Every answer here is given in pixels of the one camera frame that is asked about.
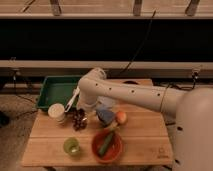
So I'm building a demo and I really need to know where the dark red grape bunch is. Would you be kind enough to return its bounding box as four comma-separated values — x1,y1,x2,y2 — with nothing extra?
72,109,87,131

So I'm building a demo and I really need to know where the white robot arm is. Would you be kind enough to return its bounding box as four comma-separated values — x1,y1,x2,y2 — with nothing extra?
77,68,213,171

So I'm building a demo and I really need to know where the white paper cup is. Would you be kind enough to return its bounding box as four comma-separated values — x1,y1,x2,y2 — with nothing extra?
48,103,65,124

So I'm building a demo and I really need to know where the green plastic cup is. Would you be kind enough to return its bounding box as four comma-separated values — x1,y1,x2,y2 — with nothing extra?
63,137,80,156

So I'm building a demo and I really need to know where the light blue cloth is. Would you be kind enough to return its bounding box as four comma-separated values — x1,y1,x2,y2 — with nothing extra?
99,96,116,108

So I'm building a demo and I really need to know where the dark round bowl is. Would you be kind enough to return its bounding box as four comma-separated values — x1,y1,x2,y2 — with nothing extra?
123,80,138,85

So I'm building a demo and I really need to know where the white plastic brush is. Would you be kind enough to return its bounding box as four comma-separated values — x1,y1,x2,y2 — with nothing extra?
65,86,80,113

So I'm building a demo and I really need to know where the orange peach fruit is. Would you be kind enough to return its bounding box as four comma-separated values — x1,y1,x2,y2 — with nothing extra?
116,111,127,125

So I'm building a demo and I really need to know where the green plastic tray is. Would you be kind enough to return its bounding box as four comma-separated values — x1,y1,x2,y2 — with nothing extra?
36,75,80,112

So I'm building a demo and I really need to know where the red orange bowl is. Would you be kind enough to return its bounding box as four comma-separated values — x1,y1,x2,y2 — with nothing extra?
91,130,123,164

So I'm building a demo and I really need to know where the green cucumber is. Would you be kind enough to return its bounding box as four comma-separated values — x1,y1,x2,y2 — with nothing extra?
98,131,115,157

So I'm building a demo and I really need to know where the wooden table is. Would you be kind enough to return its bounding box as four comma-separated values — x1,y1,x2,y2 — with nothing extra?
20,78,177,168

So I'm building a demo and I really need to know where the black hanging cable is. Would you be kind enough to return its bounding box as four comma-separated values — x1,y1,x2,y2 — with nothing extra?
119,10,157,76

